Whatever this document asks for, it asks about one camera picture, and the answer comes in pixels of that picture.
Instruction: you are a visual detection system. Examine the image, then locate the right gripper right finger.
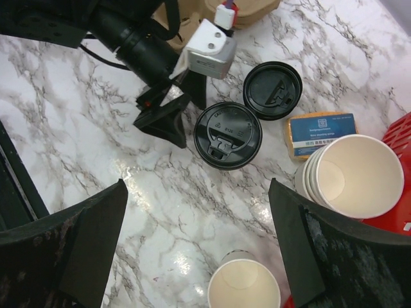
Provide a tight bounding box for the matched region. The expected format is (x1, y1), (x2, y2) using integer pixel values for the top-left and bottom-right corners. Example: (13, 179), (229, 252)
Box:
(268, 179), (410, 307)

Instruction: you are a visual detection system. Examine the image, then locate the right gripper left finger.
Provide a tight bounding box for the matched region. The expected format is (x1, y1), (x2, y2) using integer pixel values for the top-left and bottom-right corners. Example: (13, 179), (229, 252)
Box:
(1, 180), (128, 307)

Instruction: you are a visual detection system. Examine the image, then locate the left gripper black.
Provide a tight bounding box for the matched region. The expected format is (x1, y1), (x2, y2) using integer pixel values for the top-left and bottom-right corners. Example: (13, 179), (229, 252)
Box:
(133, 71), (207, 148)

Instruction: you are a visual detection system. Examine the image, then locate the black coffee cup lid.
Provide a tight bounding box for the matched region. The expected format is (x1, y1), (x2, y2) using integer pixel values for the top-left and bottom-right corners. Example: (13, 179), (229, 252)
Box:
(193, 101), (263, 164)

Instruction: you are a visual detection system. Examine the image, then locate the white paper cup stack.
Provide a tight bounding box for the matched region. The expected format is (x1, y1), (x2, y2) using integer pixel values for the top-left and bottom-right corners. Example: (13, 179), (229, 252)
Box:
(294, 134), (405, 219)

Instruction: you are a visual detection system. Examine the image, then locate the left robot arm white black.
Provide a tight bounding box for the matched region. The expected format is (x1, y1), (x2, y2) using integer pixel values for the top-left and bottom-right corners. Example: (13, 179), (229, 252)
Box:
(1, 0), (207, 148)

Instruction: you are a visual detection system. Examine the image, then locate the blue orange sponge pack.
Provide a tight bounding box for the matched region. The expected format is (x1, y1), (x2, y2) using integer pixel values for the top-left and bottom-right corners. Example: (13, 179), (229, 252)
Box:
(284, 112), (358, 160)

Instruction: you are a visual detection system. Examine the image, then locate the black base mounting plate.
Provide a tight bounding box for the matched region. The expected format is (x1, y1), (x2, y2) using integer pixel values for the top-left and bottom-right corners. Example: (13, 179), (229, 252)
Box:
(0, 125), (49, 232)

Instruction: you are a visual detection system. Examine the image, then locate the cardboard cup carrier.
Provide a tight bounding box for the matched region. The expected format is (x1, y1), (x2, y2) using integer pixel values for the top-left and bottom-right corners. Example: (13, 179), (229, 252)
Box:
(168, 0), (281, 53)

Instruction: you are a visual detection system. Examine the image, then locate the red plastic basket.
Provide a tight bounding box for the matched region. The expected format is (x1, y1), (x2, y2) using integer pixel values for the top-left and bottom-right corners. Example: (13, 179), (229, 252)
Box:
(282, 110), (411, 308)

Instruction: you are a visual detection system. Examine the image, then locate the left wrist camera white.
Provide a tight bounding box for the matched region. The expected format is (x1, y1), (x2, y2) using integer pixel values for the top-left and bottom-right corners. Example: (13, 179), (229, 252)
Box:
(169, 19), (237, 80)

